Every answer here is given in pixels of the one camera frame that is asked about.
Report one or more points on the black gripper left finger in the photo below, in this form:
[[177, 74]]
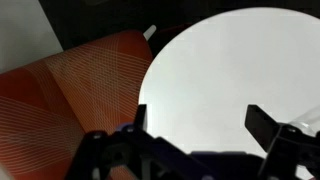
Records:
[[110, 153]]

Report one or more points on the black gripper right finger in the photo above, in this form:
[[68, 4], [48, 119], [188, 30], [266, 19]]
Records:
[[286, 150]]

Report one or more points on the orange patterned corner sofa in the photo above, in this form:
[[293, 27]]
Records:
[[66, 100]]

